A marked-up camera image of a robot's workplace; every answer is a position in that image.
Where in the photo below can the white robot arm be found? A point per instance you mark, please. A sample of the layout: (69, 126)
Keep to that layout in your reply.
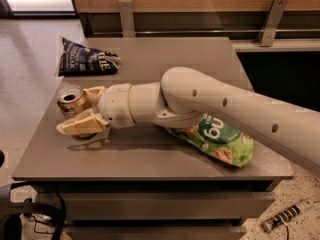
(184, 95)

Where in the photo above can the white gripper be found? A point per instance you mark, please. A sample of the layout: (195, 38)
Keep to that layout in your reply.
(115, 104)

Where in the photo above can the metal bracket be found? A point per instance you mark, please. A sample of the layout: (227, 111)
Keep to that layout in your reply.
(268, 32)
(127, 18)

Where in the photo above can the wooden wall counter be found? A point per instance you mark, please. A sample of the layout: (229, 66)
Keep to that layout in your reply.
(239, 20)

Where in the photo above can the black chair base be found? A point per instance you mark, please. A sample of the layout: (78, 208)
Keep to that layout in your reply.
(10, 222)

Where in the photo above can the right metal bracket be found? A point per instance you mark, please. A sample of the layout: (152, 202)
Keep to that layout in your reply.
(268, 32)

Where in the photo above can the green rice chips bag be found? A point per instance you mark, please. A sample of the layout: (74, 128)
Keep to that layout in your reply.
(219, 140)

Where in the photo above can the dark blue chip bag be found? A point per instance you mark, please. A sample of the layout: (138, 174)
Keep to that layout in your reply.
(78, 60)

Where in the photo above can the left metal bracket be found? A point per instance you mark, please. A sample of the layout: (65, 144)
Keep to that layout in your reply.
(127, 18)

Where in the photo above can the white power strip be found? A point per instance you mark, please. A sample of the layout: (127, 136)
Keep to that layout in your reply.
(287, 215)

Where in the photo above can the orange soda can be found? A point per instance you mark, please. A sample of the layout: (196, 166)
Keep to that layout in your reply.
(75, 106)

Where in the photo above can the grey drawer cabinet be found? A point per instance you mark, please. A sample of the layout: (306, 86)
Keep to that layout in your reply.
(142, 183)

